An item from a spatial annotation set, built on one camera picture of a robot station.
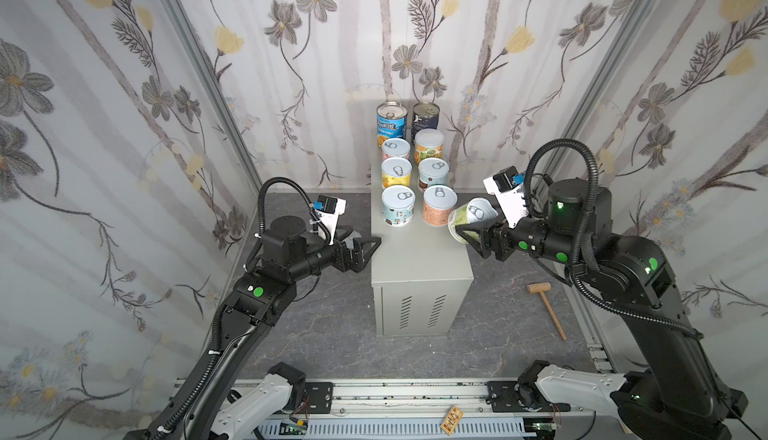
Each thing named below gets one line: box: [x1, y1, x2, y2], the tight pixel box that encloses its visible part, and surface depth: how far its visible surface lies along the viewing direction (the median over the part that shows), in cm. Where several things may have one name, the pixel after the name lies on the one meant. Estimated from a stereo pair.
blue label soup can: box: [376, 101, 408, 149], surface depth 79 cm
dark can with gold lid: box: [411, 101, 440, 145], surface depth 80 cm
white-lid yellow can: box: [381, 156, 413, 190], surface depth 72 cm
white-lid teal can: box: [381, 185, 416, 227], surface depth 66 cm
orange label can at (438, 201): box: [422, 184, 458, 227], surface depth 66 cm
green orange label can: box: [414, 128, 445, 167], surface depth 76 cm
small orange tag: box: [440, 405, 464, 436], surface depth 72 cm
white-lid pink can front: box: [381, 137, 411, 161], surface depth 77 cm
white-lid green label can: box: [448, 198, 499, 244], surface depth 55 cm
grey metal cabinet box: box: [371, 189, 473, 337], surface depth 67 cm
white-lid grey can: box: [418, 157, 450, 191], surface depth 72 cm
